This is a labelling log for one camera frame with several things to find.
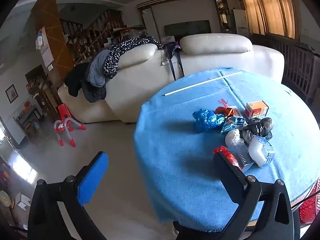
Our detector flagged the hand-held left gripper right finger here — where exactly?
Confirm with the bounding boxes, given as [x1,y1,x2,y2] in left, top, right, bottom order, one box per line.
[212,151,302,240]

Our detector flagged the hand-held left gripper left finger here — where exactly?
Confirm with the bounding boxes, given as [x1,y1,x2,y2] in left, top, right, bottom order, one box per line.
[27,151,109,240]

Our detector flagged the blue foil snack packet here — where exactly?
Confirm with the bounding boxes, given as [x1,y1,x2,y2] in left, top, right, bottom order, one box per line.
[220,116,247,133]

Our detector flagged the orange white medicine box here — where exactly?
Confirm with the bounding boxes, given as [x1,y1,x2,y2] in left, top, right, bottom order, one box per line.
[244,101,270,120]

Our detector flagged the red plastic mesh basket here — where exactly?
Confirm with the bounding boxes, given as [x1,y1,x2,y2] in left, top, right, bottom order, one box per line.
[299,179,320,225]

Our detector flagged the red plastic wrapper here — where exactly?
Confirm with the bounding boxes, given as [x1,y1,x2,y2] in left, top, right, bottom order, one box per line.
[213,145,243,170]

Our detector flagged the clear plastic box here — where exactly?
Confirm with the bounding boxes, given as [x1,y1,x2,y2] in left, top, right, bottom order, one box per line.
[231,140,258,173]

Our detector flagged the white blue tissue pack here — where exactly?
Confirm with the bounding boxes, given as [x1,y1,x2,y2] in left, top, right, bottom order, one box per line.
[248,135,275,168]

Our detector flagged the black plastic bag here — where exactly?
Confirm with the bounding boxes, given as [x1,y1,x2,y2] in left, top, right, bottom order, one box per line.
[239,117,274,145]

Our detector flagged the blue crumpled plastic bag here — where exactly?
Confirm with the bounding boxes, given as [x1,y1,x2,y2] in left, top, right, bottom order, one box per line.
[192,108,225,132]

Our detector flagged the blue tablecloth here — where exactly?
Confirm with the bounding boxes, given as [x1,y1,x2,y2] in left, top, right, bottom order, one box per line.
[134,67,320,233]

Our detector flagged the orange fringed plastic bag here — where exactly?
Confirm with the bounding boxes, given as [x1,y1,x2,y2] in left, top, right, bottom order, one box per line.
[215,99,235,118]

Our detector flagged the red children's ride-on toy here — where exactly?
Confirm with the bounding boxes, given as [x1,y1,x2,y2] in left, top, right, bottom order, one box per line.
[54,104,87,147]

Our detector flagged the black jacket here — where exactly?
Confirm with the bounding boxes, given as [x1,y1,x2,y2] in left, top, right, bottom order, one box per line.
[64,62,107,103]

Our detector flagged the long white stick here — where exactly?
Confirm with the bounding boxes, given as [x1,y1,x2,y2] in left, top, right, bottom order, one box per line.
[164,71,243,97]

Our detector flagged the dark wooden shelf unit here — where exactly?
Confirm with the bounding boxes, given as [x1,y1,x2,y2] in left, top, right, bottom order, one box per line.
[25,65,58,123]

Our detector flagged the grey-blue knit garment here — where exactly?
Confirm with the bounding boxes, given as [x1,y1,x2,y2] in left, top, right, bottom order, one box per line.
[86,50,112,88]

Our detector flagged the black white floral garment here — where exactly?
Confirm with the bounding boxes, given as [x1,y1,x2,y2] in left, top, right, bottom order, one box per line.
[103,36,163,79]

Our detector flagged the cream leather sofa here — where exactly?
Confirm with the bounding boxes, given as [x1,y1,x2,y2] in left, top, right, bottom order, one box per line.
[58,33,285,124]

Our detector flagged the wooden baby crib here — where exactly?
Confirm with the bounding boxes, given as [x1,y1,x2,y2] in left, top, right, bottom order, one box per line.
[250,34,320,103]

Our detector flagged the wooden staircase railing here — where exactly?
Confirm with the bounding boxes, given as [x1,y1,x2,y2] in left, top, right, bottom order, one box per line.
[60,9,125,63]

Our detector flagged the white standing air conditioner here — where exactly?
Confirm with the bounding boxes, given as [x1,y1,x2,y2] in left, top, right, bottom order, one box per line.
[232,9,249,37]

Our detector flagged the flat screen television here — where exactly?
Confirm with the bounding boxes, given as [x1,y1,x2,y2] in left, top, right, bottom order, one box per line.
[164,20,210,40]

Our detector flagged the wooden display cabinet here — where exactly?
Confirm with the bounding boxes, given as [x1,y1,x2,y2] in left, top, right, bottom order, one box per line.
[215,0,230,32]

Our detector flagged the orange curtains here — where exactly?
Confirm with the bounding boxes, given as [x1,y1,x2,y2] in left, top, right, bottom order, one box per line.
[236,0,295,39]

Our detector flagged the framed wall picture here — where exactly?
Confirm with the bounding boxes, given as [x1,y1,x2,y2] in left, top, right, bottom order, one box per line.
[5,84,16,103]

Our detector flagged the wall calendar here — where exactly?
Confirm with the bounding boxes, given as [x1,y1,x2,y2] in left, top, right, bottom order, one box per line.
[35,27,54,68]

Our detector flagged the dark bag with straps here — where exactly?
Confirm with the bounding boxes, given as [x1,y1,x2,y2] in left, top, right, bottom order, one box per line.
[162,41,185,80]

